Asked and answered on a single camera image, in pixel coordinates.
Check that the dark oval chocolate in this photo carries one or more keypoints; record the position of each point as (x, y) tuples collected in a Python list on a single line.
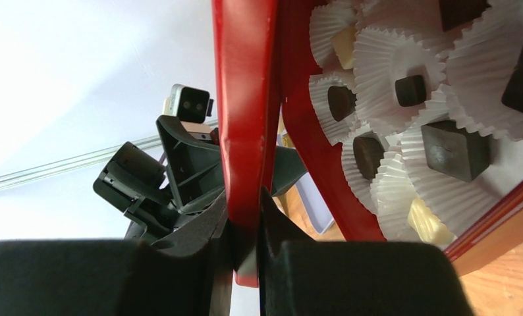
[(368, 153)]

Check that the dark square chocolate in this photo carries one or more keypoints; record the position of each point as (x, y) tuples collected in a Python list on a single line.
[(454, 151)]

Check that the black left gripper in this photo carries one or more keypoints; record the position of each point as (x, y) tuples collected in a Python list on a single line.
[(132, 182)]

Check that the white ridged square chocolate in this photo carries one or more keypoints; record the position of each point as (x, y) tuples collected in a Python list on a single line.
[(428, 226)]

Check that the red box with white paper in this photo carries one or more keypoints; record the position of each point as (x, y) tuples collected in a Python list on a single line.
[(485, 226)]

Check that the small dark chocolate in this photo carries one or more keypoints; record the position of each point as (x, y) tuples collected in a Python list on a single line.
[(411, 91)]

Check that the dark heart chocolate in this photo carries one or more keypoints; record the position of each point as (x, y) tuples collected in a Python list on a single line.
[(341, 102)]

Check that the red box lid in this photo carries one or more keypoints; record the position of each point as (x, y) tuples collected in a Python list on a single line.
[(248, 100)]

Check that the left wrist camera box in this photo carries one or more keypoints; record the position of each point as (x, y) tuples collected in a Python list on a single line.
[(188, 104)]

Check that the lavender plastic tray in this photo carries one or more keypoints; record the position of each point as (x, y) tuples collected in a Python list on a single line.
[(314, 204)]

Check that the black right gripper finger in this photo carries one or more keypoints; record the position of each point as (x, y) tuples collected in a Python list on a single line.
[(301, 276), (288, 170), (185, 273)]

